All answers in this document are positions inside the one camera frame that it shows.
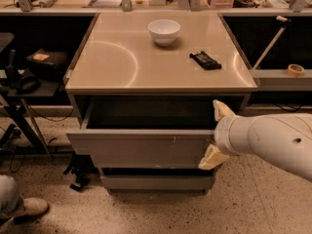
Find grey drawer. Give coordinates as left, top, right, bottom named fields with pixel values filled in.
left=67, top=95, right=243, bottom=169
left=100, top=175, right=215, bottom=190

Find black side table stand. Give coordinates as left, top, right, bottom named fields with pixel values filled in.
left=0, top=32, right=53, bottom=160

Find white stick with black tip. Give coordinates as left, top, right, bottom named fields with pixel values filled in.
left=252, top=16, right=291, bottom=69

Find black box with label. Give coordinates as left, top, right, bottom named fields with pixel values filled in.
left=26, top=49, right=71, bottom=82

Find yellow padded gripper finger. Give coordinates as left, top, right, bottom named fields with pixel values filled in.
left=213, top=99, right=235, bottom=122
left=198, top=144, right=229, bottom=171

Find grey drawer cabinet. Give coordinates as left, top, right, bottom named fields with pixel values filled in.
left=65, top=11, right=257, bottom=194

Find grey bottom drawer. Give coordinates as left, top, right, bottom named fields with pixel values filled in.
left=100, top=175, right=215, bottom=190

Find black headphones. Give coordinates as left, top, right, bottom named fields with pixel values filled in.
left=5, top=66, right=40, bottom=94

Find grey trouser leg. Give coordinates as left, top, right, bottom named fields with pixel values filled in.
left=0, top=175, right=23, bottom=215

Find white ceramic bowl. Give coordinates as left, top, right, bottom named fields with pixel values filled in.
left=147, top=19, right=180, bottom=46

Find black snack bar packet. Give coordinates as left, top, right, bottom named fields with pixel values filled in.
left=189, top=51, right=221, bottom=70

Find tan masking tape roll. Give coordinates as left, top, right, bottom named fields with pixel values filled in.
left=287, top=64, right=304, bottom=77

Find grey top drawer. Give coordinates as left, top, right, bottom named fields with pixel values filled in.
left=67, top=95, right=243, bottom=169

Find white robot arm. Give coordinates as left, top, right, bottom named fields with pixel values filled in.
left=198, top=99, right=312, bottom=181

